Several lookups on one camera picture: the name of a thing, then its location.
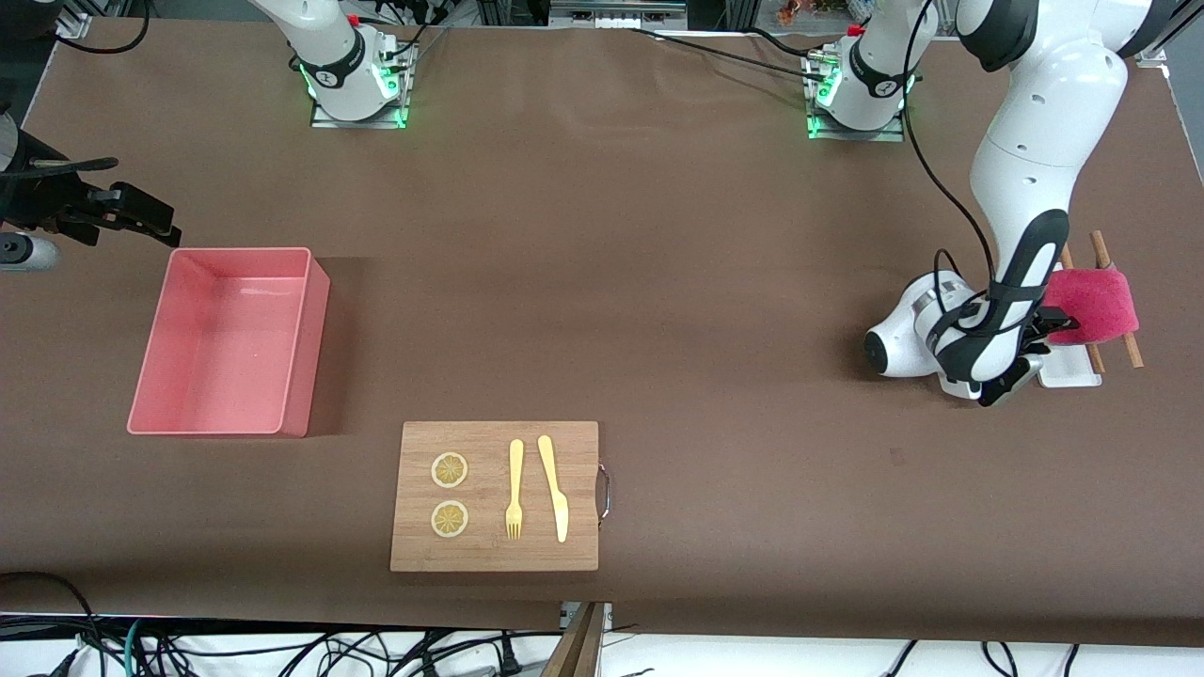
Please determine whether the red wiping cloth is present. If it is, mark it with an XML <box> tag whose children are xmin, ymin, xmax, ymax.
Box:
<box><xmin>1042</xmin><ymin>268</ymin><xmax>1141</xmax><ymax>344</ymax></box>

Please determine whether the white rectangular tray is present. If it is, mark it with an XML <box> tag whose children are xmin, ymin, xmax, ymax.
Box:
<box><xmin>1035</xmin><ymin>344</ymin><xmax>1103</xmax><ymax>388</ymax></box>

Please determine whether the brown wooden stick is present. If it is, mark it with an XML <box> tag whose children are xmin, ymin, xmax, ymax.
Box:
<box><xmin>1060</xmin><ymin>246</ymin><xmax>1107</xmax><ymax>375</ymax></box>
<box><xmin>1089</xmin><ymin>230</ymin><xmax>1146</xmax><ymax>370</ymax></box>

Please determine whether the pink plastic bin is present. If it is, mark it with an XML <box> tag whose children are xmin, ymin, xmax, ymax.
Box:
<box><xmin>127</xmin><ymin>247</ymin><xmax>331</xmax><ymax>439</ymax></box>

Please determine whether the wooden cutting board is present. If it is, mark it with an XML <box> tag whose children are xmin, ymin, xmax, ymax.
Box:
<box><xmin>389</xmin><ymin>420</ymin><xmax>600</xmax><ymax>573</ymax></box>

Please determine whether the yellow plastic fork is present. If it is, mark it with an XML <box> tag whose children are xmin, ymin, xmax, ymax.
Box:
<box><xmin>505</xmin><ymin>439</ymin><xmax>526</xmax><ymax>541</ymax></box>

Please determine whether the yellow plastic knife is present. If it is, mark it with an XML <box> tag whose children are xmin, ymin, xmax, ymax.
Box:
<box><xmin>537</xmin><ymin>434</ymin><xmax>571</xmax><ymax>544</ymax></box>

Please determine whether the wooden plank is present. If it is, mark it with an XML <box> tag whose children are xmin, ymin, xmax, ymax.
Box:
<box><xmin>541</xmin><ymin>602</ymin><xmax>608</xmax><ymax>677</ymax></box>

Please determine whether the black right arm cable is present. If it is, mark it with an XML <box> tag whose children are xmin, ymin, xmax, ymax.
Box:
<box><xmin>0</xmin><ymin>0</ymin><xmax>151</xmax><ymax>181</ymax></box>

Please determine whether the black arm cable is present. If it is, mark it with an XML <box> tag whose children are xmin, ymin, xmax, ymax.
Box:
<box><xmin>0</xmin><ymin>0</ymin><xmax>151</xmax><ymax>181</ymax></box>
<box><xmin>901</xmin><ymin>0</ymin><xmax>998</xmax><ymax>325</ymax></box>

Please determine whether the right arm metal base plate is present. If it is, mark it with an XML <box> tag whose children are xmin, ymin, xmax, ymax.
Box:
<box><xmin>310</xmin><ymin>36</ymin><xmax>412</xmax><ymax>130</ymax></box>

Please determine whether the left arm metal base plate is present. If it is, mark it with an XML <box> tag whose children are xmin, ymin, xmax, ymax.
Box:
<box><xmin>804</xmin><ymin>52</ymin><xmax>907</xmax><ymax>142</ymax></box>

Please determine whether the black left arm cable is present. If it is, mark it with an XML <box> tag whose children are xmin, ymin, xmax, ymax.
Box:
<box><xmin>901</xmin><ymin>0</ymin><xmax>998</xmax><ymax>325</ymax></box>

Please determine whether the black looped floor cable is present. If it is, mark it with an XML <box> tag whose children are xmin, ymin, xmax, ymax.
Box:
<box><xmin>0</xmin><ymin>572</ymin><xmax>95</xmax><ymax>677</ymax></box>

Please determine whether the short black table cable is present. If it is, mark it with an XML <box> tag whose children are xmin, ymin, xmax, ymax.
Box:
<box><xmin>748</xmin><ymin>26</ymin><xmax>819</xmax><ymax>59</ymax></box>

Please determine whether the long black table cable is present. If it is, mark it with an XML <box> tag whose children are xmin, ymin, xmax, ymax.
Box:
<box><xmin>630</xmin><ymin>26</ymin><xmax>833</xmax><ymax>81</ymax></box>

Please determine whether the aluminium frame rail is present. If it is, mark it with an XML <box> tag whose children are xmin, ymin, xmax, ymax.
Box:
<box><xmin>548</xmin><ymin>0</ymin><xmax>689</xmax><ymax>29</ymax></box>

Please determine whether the metal table edge bracket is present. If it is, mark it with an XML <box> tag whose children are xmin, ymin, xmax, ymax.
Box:
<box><xmin>561</xmin><ymin>602</ymin><xmax>614</xmax><ymax>633</ymax></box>

